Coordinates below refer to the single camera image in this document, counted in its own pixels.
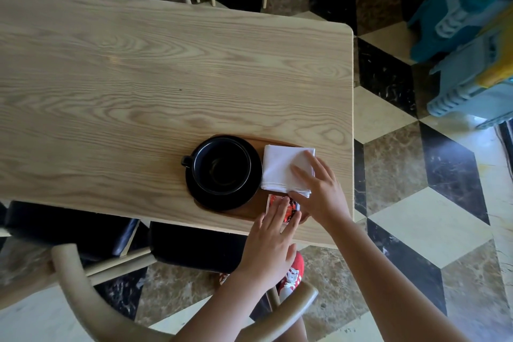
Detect person's right hand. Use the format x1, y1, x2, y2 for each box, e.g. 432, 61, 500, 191
288, 151, 354, 231

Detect person's left hand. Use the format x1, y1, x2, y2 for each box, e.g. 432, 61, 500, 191
234, 195, 302, 295

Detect brown wooden tray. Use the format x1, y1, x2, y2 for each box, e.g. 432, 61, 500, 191
194, 134, 317, 223

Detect white cloth napkin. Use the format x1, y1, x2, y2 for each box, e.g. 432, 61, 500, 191
260, 144, 316, 199

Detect black saucer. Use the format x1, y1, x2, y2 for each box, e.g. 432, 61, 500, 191
185, 135, 263, 212

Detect black cup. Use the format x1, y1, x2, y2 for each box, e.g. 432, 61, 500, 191
180, 138, 252, 196

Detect person's right forearm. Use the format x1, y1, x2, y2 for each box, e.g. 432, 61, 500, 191
330, 217, 470, 342

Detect person's right red shoe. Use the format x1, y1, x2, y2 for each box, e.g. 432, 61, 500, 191
276, 251, 305, 302

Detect person's right white sock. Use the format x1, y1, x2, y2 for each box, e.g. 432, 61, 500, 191
278, 283, 297, 303

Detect person's right leg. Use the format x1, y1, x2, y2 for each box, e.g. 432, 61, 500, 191
280, 315, 308, 342

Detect glass sliding door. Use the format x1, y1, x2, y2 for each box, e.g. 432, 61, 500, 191
495, 119, 513, 178

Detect yellow and blue stool stack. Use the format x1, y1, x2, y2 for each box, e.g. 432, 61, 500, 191
426, 5, 513, 130

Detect light wooden table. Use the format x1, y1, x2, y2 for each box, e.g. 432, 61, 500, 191
0, 0, 355, 250

